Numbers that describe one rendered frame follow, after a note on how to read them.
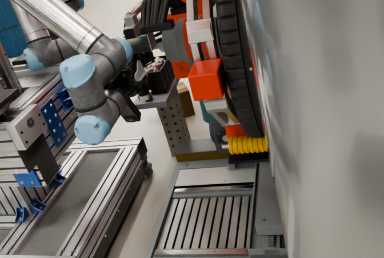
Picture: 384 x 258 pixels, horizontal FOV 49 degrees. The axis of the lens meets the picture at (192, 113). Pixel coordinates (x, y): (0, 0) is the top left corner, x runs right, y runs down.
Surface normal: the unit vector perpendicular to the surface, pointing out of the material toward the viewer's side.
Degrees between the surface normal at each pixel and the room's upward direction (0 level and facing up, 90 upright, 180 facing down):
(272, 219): 0
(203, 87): 90
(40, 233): 0
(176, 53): 109
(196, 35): 90
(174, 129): 90
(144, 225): 0
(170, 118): 90
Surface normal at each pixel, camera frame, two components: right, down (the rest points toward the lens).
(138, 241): -0.22, -0.85
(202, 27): -0.29, -0.24
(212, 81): -0.18, 0.51
